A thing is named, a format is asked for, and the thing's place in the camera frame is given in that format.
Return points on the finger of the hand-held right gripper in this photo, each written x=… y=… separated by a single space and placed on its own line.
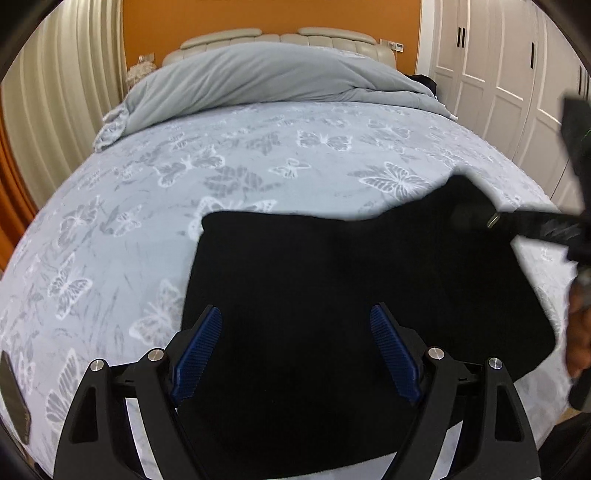
x=531 y=224

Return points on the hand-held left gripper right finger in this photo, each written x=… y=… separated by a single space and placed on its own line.
x=397 y=357

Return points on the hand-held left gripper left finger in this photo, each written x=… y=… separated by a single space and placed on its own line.
x=196 y=357

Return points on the black pants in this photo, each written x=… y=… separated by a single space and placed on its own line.
x=323 y=277

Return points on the person's right hand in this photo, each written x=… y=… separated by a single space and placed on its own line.
x=581 y=337

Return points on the white wardrobe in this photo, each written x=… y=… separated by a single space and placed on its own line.
x=498 y=83

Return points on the black bag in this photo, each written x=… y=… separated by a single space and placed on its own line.
x=425 y=84

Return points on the bed with butterfly sheet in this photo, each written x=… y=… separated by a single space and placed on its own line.
x=231 y=152

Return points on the orange curtain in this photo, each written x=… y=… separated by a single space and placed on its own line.
x=14 y=207

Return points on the white flower decoration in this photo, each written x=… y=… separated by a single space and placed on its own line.
x=138 y=74

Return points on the grey duvet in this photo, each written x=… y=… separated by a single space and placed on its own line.
x=258 y=74

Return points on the cream curtain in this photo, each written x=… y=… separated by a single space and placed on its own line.
x=69 y=92

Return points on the cream leather headboard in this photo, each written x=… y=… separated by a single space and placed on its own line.
x=277 y=37

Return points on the wall thermostat panel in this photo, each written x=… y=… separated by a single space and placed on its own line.
x=392 y=45

